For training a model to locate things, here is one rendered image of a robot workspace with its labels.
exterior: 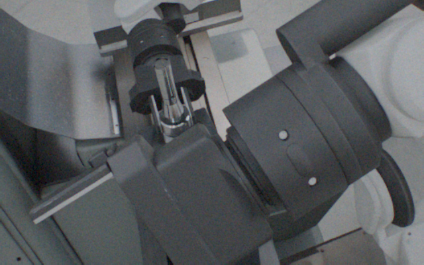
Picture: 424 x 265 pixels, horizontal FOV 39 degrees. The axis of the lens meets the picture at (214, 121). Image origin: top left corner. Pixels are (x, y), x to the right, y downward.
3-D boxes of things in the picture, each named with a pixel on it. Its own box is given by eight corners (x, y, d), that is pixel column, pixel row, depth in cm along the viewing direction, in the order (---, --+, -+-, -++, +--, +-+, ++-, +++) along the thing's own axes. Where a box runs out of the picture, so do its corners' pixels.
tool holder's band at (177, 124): (196, 120, 91) (195, 116, 90) (170, 136, 89) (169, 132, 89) (179, 102, 93) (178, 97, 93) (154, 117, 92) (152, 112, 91)
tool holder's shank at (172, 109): (188, 115, 90) (177, 63, 82) (170, 126, 89) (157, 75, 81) (177, 103, 92) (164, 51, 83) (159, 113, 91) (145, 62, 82)
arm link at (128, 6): (108, -1, 108) (169, -45, 105) (138, 28, 115) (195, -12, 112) (115, 22, 104) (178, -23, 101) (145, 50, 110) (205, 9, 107)
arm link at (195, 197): (204, 273, 46) (334, 189, 46) (215, 334, 37) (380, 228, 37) (111, 138, 44) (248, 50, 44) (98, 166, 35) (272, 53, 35)
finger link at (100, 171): (42, 212, 41) (119, 163, 41) (32, 227, 38) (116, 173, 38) (28, 193, 41) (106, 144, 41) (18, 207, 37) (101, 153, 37)
